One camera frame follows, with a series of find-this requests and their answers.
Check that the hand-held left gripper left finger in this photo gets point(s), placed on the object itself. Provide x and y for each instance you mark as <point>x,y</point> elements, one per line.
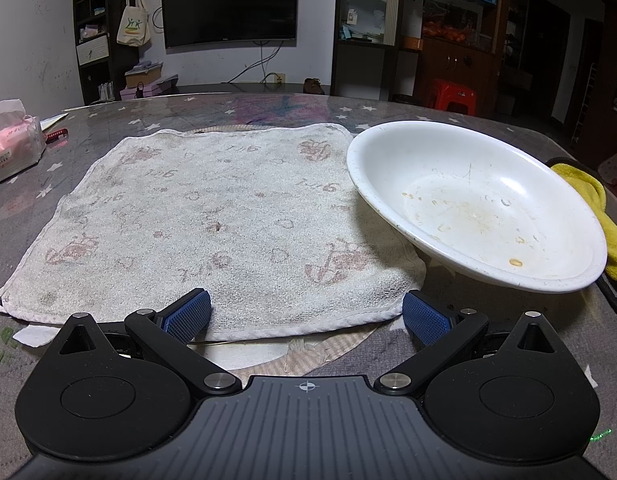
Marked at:
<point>188,316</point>

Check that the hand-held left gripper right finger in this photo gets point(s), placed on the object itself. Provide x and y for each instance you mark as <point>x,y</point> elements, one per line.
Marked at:
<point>424,317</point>

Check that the white bowl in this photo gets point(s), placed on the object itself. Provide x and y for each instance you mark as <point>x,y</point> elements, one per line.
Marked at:
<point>463,200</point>

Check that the yellow cloth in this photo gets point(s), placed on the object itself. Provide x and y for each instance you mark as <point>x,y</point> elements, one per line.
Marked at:
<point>596,195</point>

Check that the white printed towel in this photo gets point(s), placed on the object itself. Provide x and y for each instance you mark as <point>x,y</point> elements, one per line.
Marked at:
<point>213,210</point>

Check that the round beige mat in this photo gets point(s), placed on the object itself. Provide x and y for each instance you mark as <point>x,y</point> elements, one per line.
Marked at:
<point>313,352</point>

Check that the white paper scrap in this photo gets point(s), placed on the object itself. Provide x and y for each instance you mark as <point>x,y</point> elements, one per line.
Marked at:
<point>31,336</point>

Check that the grey star-print cover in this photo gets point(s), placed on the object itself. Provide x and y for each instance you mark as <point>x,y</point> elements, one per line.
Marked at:
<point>413,112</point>

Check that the red plastic stool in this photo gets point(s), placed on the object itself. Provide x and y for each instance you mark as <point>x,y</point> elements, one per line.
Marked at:
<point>451,92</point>

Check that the stack of pink boxes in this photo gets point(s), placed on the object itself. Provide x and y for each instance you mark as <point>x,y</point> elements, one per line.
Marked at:
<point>156,90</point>

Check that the white paper sheet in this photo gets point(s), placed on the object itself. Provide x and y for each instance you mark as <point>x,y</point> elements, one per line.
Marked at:
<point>53,121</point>

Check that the pink tissue pack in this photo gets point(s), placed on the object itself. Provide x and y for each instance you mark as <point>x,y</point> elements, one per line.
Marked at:
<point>13,145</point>

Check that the dark wooden display cabinet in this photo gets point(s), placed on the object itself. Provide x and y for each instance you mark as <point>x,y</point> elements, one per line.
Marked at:
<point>453,65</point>

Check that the dark open shelf unit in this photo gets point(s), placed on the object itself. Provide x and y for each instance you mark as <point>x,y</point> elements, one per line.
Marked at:
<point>88,75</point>

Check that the cream tote bag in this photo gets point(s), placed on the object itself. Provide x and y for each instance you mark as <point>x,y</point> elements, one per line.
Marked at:
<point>132,27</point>

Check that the black flat television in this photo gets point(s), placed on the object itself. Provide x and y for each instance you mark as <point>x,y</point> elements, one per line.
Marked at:
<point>228,5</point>

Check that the white wall socket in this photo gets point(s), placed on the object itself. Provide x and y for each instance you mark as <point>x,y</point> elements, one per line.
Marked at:
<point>277,78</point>

